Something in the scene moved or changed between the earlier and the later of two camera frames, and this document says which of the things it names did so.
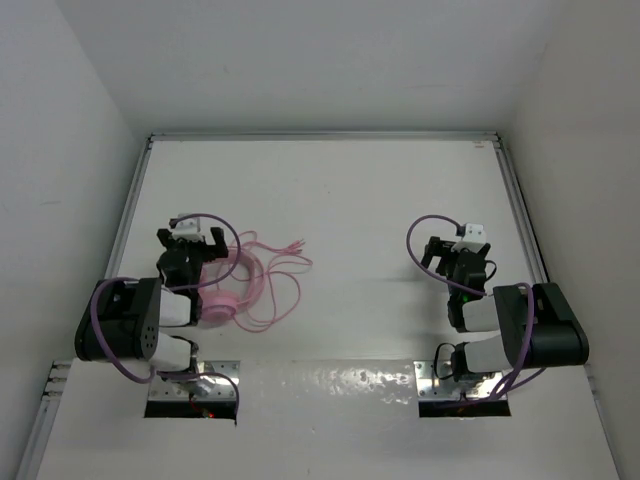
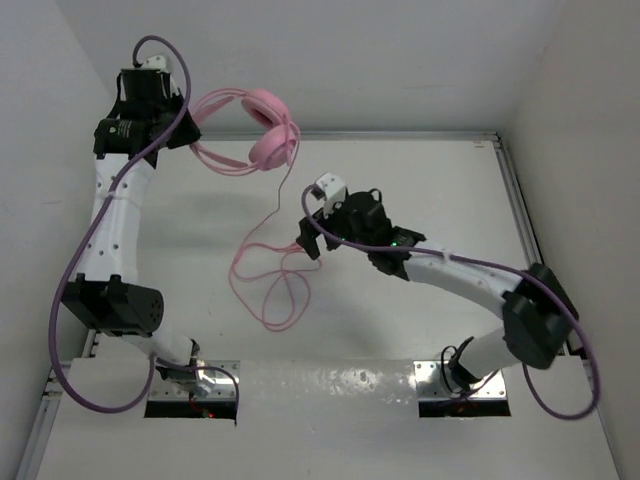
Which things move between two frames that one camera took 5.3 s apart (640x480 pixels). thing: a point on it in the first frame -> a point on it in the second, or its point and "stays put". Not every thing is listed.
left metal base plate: [225, 389] stays put
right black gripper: [441, 249] -> [308, 237]
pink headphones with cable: [251, 283] -> [276, 273]
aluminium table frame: [324, 306] stays put
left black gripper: [210, 252] -> [188, 134]
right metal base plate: [477, 387] stays put
